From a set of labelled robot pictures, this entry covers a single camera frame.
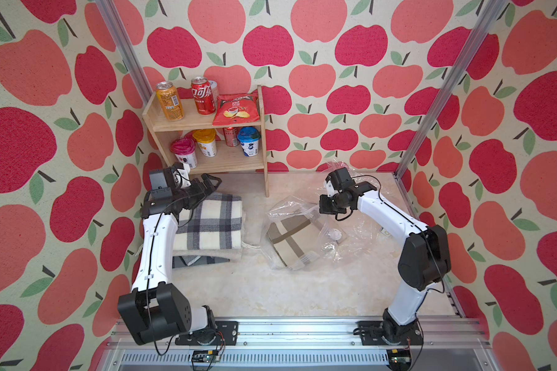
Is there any cream grey plaid scarf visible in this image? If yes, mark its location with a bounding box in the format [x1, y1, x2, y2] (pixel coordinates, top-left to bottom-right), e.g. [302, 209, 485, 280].
[173, 193, 243, 252]

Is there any clear plastic vacuum bag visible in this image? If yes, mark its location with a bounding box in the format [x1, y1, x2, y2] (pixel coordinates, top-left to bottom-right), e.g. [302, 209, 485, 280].
[259, 160, 400, 275]

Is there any beige brown striped scarf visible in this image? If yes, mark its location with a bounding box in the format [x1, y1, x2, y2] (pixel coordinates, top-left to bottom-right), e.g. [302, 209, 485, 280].
[266, 215, 323, 271]

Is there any dark plaid grey scarf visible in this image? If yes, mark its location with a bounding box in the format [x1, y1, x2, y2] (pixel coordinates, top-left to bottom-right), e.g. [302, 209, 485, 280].
[172, 256, 231, 269]

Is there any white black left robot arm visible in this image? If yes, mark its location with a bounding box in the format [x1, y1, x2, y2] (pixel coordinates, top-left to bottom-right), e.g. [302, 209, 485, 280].
[118, 165, 222, 346]

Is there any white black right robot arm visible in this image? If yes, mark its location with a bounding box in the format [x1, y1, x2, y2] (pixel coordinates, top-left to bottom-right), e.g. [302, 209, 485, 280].
[319, 168, 452, 345]

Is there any white round bag valve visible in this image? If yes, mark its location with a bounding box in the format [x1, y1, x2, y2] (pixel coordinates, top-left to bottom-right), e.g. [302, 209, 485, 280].
[329, 229, 343, 241]

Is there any red chips bag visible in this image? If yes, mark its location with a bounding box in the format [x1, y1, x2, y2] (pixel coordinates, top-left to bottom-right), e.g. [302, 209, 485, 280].
[213, 92, 260, 126]

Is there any wooden two-tier shelf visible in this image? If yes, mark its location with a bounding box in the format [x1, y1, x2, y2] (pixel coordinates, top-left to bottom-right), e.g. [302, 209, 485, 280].
[141, 85, 270, 203]

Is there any pink lid cup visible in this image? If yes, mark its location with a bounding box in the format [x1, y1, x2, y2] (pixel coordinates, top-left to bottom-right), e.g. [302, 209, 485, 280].
[170, 137, 198, 169]

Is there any yellow lid cup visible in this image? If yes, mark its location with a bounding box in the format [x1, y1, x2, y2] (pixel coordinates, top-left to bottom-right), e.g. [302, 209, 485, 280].
[193, 129, 218, 158]

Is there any small red can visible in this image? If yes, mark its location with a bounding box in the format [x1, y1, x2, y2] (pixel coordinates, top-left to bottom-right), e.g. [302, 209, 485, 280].
[223, 127, 239, 147]

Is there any blue lid cup on shelf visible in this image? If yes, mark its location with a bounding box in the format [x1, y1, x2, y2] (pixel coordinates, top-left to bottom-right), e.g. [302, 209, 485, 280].
[238, 127, 261, 157]

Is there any orange soda can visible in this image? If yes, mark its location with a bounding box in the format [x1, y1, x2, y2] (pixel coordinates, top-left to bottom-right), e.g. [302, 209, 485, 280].
[156, 81, 184, 122]

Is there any red cola can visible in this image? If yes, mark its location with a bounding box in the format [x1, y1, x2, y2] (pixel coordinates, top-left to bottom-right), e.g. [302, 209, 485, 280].
[191, 77, 215, 115]

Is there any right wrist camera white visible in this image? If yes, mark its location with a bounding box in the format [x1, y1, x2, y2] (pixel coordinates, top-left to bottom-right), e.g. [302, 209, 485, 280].
[324, 179, 334, 196]

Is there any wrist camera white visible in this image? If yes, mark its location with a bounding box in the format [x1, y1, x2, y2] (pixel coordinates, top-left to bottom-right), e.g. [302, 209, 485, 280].
[172, 162, 191, 189]
[324, 179, 334, 196]

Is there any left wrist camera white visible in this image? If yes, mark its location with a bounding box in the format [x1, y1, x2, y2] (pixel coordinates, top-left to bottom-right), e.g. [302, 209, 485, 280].
[172, 162, 191, 189]

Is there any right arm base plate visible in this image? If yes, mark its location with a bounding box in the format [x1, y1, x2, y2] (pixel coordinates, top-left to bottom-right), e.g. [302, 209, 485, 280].
[353, 320, 423, 348]

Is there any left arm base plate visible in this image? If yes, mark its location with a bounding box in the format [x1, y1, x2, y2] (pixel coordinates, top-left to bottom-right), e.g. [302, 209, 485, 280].
[175, 321, 239, 346]

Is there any aluminium front rail frame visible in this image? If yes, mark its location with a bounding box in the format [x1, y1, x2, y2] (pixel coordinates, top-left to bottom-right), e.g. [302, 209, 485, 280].
[96, 316, 501, 370]

